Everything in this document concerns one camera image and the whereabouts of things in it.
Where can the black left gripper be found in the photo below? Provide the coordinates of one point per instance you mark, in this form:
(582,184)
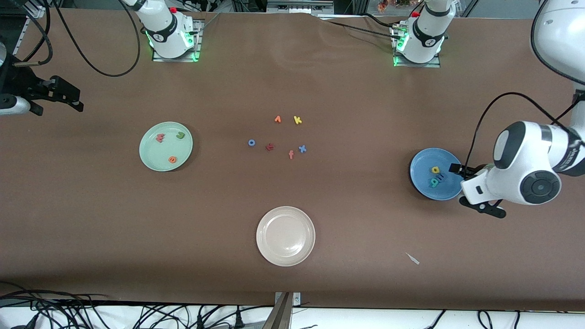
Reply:
(470,172)

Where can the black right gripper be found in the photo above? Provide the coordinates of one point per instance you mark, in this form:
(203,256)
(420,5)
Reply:
(23,87)

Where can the teal foam letter g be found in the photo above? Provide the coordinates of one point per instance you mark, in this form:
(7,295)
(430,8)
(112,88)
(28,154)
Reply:
(431,183)

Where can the salmon foam letter w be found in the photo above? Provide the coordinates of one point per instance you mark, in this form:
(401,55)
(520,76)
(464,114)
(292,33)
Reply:
(160,138)

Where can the blue plate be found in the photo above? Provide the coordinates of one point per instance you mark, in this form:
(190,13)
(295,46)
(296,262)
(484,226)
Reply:
(425,164)

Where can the white tape scrap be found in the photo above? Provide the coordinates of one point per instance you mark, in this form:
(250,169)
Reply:
(412,259)

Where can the green plate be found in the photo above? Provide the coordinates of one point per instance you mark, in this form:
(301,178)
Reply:
(166,148)

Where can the orange flower bunch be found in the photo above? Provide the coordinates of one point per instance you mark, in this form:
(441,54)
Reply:
(384,5)

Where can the beige plate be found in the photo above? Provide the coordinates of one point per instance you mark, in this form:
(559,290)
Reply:
(285,236)

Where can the brown table cover sheet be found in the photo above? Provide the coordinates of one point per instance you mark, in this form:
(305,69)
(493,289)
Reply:
(292,68)

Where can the grey metal box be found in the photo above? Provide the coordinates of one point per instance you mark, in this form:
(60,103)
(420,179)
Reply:
(299,7)

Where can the grey metal bar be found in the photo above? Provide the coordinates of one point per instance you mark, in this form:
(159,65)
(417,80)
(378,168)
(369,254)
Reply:
(279,317)

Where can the aluminium frame profile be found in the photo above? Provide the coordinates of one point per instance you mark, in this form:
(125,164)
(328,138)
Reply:
(20,43)

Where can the metal table edge bracket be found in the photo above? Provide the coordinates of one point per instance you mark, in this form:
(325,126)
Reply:
(297,299)

